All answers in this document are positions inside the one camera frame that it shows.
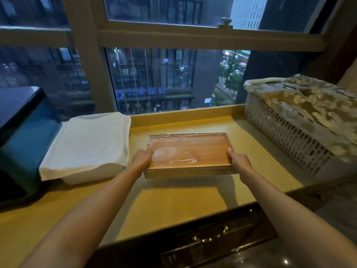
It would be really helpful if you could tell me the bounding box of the patterned beige cloth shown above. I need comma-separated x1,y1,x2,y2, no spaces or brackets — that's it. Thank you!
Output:
244,74,357,163

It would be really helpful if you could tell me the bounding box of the person's right forearm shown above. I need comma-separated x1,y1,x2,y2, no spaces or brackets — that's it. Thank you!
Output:
240,169,357,268

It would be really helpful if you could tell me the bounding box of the person's left hand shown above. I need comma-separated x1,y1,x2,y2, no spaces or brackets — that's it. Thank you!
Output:
130,146,153,174

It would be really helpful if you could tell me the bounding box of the person's right hand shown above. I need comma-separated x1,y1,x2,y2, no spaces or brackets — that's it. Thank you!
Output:
228,148,254,184

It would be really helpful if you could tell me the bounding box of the dark blue box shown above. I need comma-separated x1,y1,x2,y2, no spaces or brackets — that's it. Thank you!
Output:
0,86,62,204

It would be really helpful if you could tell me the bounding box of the plastic-wrapped wooden tray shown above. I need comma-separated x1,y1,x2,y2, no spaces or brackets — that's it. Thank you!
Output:
144,132,237,179

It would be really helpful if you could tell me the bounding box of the white plastic lattice basket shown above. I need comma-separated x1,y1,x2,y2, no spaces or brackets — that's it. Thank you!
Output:
244,78,357,180

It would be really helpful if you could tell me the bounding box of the person's left forearm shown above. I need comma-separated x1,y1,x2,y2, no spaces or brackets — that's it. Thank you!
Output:
20,167,143,268

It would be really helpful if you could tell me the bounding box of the folded white towel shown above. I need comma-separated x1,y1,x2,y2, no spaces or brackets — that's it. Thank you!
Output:
39,112,131,185

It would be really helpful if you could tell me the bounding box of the beige window frame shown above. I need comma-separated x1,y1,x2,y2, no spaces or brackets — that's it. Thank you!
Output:
0,0,343,114

